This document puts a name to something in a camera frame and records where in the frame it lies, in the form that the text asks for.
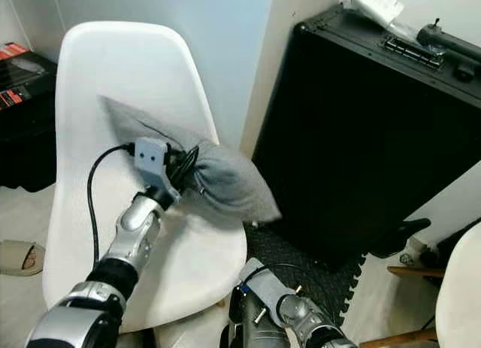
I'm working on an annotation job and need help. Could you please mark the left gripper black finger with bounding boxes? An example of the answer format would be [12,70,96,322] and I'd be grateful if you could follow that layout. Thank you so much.
[167,145,186,188]
[184,143,202,187]

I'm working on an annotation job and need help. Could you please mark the grey pillow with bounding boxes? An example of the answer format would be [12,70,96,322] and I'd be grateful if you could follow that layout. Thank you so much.
[101,96,283,222]

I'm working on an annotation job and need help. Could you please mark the white plastic shell chair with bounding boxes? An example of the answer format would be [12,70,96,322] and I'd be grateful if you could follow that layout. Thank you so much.
[42,21,247,334]
[434,243,481,348]

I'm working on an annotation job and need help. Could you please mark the wooden chair leg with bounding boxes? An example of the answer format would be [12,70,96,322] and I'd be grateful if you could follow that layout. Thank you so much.
[387,265,444,280]
[359,329,433,348]

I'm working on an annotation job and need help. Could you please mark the black foam puzzle mat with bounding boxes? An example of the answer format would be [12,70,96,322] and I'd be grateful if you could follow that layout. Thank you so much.
[244,224,365,326]

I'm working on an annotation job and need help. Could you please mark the black box with red labels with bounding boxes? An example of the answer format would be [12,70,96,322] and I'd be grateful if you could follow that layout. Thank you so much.
[0,41,59,191]

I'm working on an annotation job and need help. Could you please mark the beige slipper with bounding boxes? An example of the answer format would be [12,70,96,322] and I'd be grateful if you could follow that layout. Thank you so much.
[0,240,45,277]

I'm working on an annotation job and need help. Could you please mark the large black flight case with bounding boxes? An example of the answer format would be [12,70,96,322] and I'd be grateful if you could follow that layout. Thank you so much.
[252,4,481,270]

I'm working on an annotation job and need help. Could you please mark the black curved plastic piece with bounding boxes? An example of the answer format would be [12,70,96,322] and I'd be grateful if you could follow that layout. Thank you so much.
[371,219,433,260]

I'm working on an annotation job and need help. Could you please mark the white plastic pouch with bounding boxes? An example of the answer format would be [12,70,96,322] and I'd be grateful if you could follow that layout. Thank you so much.
[349,0,407,27]

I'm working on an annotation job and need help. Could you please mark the black cylindrical tool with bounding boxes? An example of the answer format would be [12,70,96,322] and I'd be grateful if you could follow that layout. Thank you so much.
[417,19,481,63]

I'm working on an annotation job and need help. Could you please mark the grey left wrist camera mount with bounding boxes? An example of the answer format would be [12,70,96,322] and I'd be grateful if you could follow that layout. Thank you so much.
[134,137,175,202]

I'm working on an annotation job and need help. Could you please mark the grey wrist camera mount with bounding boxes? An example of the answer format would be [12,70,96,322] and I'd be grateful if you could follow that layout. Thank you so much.
[134,137,175,202]
[238,258,298,315]

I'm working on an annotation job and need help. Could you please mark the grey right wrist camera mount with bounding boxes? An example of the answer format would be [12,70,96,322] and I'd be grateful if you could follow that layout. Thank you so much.
[238,258,298,315]

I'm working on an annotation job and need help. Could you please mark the black case carry handle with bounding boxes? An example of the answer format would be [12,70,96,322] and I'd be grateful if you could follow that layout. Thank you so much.
[382,34,446,65]

